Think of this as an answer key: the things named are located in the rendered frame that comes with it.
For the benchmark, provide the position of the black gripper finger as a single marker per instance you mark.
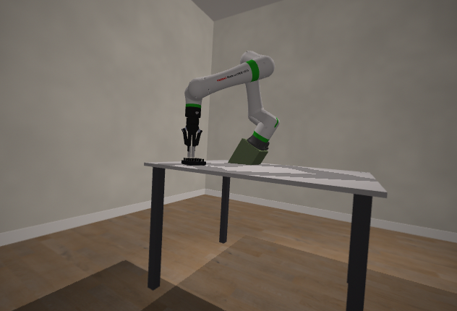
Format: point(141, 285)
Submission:
point(187, 141)
point(195, 141)

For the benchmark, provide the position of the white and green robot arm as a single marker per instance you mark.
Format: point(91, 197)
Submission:
point(250, 71)

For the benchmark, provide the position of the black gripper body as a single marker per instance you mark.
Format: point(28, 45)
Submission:
point(192, 122)

